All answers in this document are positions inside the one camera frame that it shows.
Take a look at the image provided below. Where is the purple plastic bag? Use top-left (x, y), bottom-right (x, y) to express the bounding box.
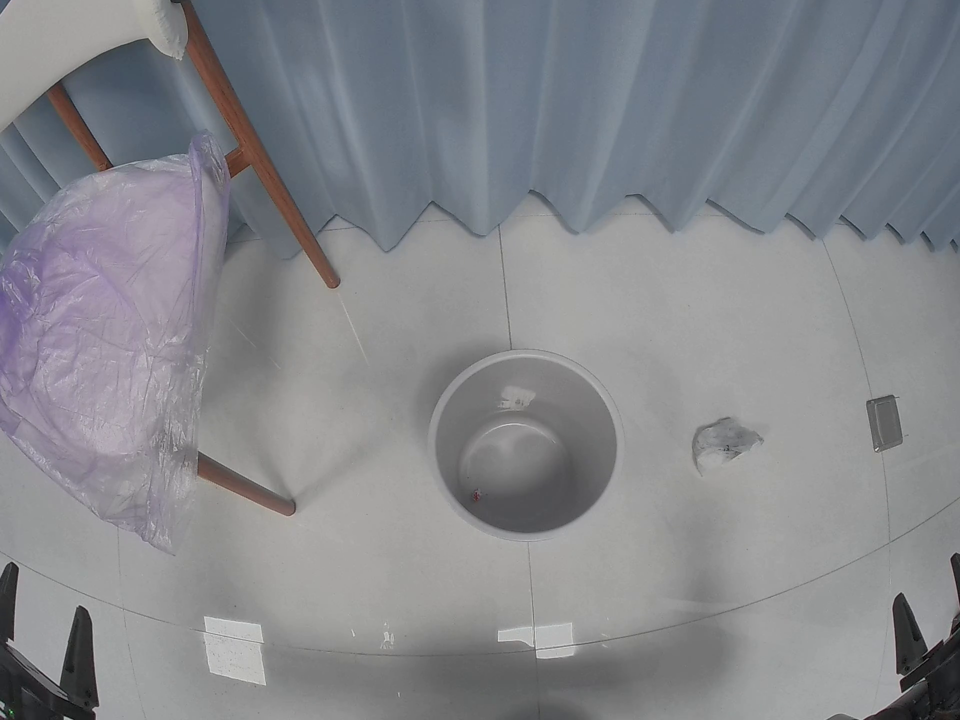
top-left (0, 129), bottom-right (231, 555)

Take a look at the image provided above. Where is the white wooden-legged chair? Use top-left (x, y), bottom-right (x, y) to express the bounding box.
top-left (0, 0), bottom-right (341, 517)

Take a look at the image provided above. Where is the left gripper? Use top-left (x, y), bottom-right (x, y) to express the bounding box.
top-left (0, 561), bottom-right (101, 720)

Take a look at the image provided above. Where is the white trash bin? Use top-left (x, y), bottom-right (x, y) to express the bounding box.
top-left (427, 350), bottom-right (626, 544)

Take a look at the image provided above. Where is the pale blue curtain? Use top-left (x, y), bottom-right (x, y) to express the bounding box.
top-left (0, 0), bottom-right (960, 262)

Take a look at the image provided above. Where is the crumpled white paper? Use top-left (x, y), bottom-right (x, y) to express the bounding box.
top-left (692, 417), bottom-right (765, 479)

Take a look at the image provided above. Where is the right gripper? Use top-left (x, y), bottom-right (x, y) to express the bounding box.
top-left (862, 552), bottom-right (960, 720)

